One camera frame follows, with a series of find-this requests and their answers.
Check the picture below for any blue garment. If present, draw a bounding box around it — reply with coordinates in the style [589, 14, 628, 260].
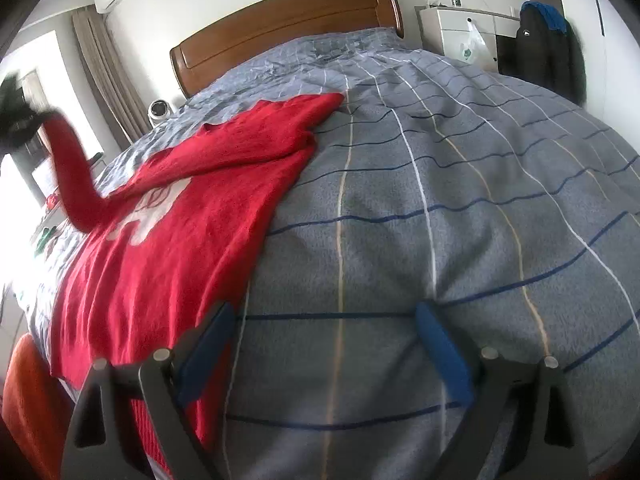
[520, 1, 568, 36]

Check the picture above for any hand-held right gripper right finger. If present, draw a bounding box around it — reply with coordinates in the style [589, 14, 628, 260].
[415, 301, 596, 480]

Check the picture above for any white wardrobe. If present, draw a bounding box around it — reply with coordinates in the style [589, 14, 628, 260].
[565, 0, 640, 111]

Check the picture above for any red sweater with white duck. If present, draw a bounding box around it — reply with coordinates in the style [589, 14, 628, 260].
[40, 91, 346, 466]

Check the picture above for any white cabinet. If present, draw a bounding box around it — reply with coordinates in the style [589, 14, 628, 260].
[419, 6, 523, 73]

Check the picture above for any black jacket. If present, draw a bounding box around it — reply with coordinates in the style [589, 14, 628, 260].
[497, 2, 587, 106]

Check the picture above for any white plastic bag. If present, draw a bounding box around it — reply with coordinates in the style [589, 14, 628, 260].
[460, 20, 488, 63]

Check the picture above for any bed with checked grey cover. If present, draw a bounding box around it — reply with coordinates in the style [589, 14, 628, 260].
[10, 27, 640, 480]

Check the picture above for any green folded garment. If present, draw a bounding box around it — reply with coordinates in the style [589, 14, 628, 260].
[32, 227, 58, 253]

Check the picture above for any beige curtain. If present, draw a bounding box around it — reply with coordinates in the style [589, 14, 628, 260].
[72, 5, 151, 151]

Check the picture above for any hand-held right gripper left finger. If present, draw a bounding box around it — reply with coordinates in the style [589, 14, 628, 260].
[65, 301, 236, 480]

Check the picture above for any wooden headboard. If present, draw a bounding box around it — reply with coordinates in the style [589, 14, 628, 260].
[170, 0, 405, 100]

